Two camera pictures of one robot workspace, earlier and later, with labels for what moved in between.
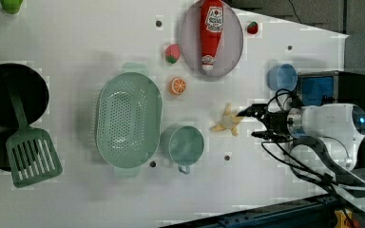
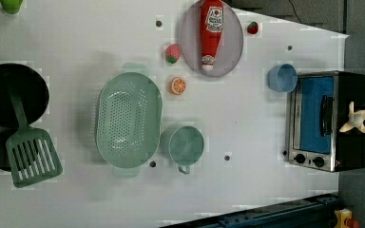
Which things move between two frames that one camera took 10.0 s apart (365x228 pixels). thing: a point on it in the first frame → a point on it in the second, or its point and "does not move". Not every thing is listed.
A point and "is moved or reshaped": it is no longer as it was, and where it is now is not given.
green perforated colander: (128, 119) does not move
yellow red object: (345, 218) does not move
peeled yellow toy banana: (228, 121) is moved or reshaped
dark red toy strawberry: (253, 28) does not move
